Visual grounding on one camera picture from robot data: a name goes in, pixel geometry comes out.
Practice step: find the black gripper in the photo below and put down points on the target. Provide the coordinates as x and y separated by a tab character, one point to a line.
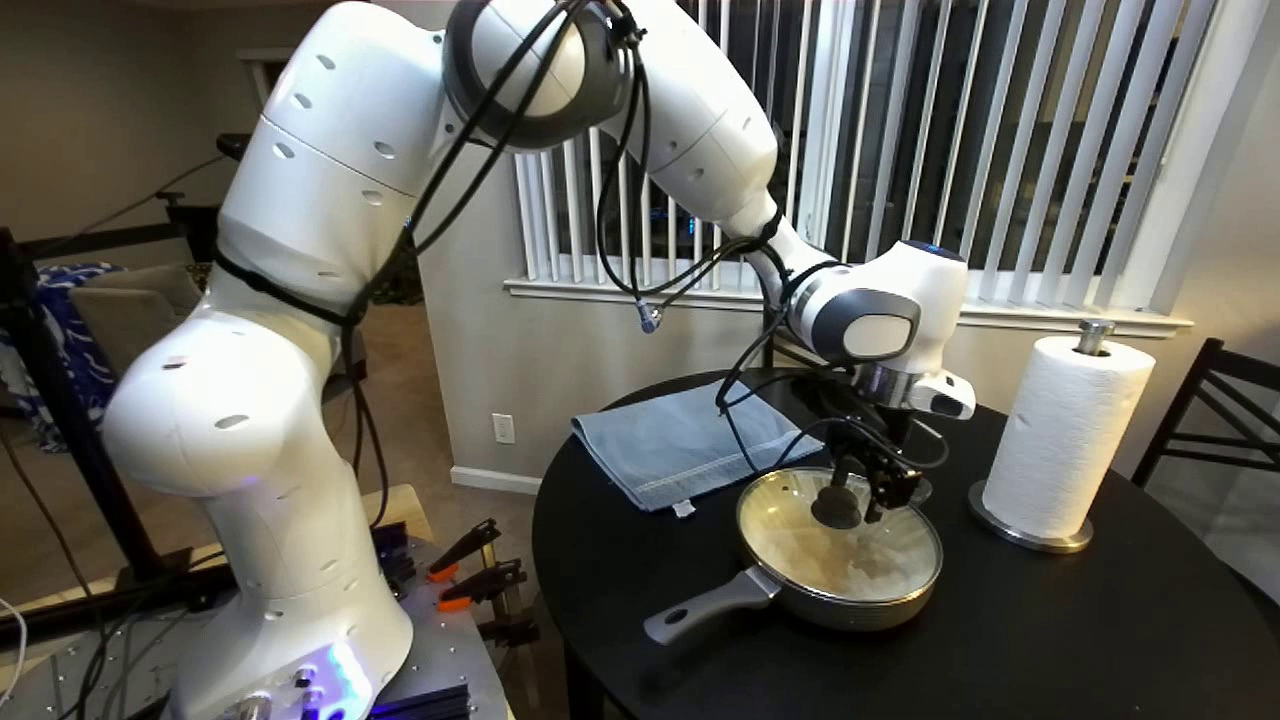
861	426

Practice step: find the glass lid with black knob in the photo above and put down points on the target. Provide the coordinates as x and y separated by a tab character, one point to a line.
803	544

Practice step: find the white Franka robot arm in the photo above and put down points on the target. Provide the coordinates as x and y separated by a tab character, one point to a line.
241	400

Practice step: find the metal robot base platform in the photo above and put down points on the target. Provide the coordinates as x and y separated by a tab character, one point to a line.
453	665

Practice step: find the metal paper towel holder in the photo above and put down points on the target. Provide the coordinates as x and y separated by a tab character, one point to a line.
1030	542

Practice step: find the white paper towel roll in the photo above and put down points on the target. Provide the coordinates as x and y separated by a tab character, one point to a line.
1064	435

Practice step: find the blue folded towel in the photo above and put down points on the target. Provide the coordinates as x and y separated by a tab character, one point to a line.
653	446

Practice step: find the black chair with crossed back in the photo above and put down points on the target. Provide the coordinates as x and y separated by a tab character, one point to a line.
1221	400

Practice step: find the white vertical window blinds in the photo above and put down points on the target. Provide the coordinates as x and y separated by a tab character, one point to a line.
1041	135

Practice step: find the black orange spring clamp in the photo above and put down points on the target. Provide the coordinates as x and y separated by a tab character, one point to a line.
464	551
482	584

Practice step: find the blue patterned cloth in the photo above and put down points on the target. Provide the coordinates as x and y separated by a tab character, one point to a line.
75	332

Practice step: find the white wall outlet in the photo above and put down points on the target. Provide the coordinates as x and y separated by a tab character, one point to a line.
502	426

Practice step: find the black metal stand frame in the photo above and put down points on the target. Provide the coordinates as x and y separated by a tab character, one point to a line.
65	440

